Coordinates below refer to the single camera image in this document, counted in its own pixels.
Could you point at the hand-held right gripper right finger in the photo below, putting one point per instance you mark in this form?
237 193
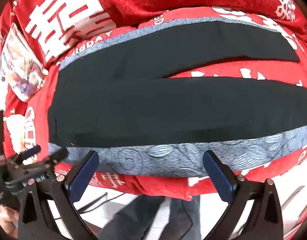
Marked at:
218 177

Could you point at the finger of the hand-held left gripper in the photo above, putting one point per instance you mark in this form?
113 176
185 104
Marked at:
54 157
31 152

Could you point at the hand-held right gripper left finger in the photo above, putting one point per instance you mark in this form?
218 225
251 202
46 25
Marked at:
83 177

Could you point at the black pants with grey-blue trim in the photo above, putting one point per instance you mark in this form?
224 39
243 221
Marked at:
143 105

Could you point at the person's left hand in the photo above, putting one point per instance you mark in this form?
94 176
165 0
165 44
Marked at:
6 220

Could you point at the red printed blanket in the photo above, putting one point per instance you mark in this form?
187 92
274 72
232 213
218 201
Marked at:
156 185

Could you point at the person's jeans legs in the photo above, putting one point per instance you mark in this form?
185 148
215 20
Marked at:
148 217

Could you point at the colourful printed cushion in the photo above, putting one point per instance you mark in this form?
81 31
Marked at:
21 65

